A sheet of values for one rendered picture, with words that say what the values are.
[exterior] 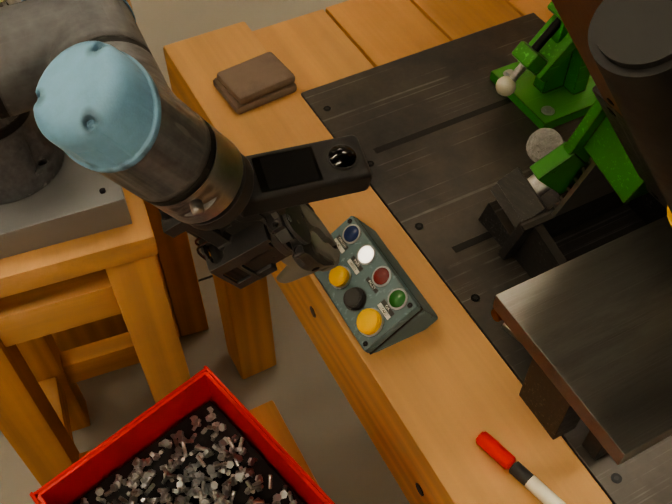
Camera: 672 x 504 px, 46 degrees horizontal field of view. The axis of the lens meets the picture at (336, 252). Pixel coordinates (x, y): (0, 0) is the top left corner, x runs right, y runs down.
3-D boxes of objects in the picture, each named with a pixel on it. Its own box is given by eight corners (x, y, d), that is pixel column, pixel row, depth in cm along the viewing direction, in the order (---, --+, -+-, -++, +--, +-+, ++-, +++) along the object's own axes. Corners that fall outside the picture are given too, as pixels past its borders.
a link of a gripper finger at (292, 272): (296, 280, 82) (250, 251, 74) (345, 253, 81) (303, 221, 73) (305, 306, 81) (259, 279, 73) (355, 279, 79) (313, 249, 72)
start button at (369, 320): (368, 340, 88) (362, 338, 87) (355, 321, 90) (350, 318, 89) (387, 323, 87) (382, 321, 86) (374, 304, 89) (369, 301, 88)
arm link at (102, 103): (97, 4, 52) (136, 89, 48) (193, 87, 61) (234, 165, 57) (9, 78, 53) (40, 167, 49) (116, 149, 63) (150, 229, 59)
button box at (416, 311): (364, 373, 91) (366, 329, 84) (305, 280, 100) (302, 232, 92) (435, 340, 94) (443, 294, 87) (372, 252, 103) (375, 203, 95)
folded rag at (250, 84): (237, 117, 113) (235, 100, 111) (212, 85, 117) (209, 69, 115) (298, 92, 117) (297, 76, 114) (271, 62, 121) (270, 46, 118)
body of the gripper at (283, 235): (225, 226, 77) (147, 176, 67) (300, 183, 75) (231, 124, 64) (245, 294, 73) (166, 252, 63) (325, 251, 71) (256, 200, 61)
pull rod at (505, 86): (501, 103, 111) (508, 69, 106) (489, 91, 112) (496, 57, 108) (534, 90, 112) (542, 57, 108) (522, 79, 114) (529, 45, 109)
